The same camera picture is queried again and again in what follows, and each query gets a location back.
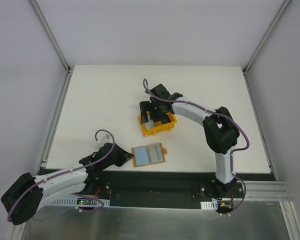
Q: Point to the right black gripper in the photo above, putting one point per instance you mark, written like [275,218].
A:
[153,109]

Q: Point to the right aluminium rail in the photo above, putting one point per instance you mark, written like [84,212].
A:
[267,191]

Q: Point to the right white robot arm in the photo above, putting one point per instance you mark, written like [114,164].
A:
[221,134]

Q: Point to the grey credit card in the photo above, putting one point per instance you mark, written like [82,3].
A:
[149,125]

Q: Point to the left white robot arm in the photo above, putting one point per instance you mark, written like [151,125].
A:
[29,193]

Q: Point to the orange leather card holder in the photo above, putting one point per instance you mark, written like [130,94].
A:
[140,158]

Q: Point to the aluminium frame post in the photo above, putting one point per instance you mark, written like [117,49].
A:
[49,34]
[267,34]

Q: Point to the yellow plastic bin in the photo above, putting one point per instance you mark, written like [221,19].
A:
[158,127]

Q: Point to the white cable duct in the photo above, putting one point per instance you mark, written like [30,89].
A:
[72,201]
[209,205]

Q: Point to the right white cable duct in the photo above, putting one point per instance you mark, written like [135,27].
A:
[209,205]

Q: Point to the left white cable duct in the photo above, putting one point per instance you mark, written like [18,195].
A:
[72,201]

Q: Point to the right aluminium frame post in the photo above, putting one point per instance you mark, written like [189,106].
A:
[267,34]

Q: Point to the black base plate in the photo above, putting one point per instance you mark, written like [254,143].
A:
[170,190]

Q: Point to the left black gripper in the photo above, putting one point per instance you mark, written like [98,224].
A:
[119,158]

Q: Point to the left aluminium frame post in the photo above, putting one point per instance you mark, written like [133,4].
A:
[49,34]

